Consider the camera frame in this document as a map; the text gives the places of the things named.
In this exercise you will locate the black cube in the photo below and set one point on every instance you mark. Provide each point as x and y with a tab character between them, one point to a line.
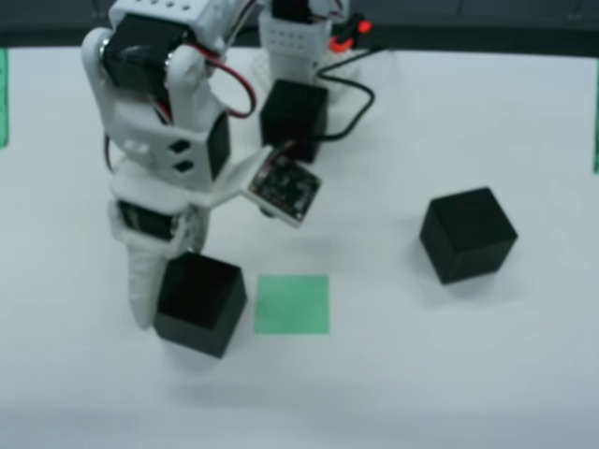
201	304
292	112
468	234

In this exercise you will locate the green striped square marker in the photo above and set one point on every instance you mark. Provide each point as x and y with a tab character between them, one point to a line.
292	304

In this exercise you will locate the green paper strip with arrows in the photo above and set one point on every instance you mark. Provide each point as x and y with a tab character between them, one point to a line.
596	117
4	98

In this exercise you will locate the dark cabinet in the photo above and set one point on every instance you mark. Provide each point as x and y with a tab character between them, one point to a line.
47	14

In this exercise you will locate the orange black table clamp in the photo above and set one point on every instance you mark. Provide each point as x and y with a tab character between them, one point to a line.
339	44

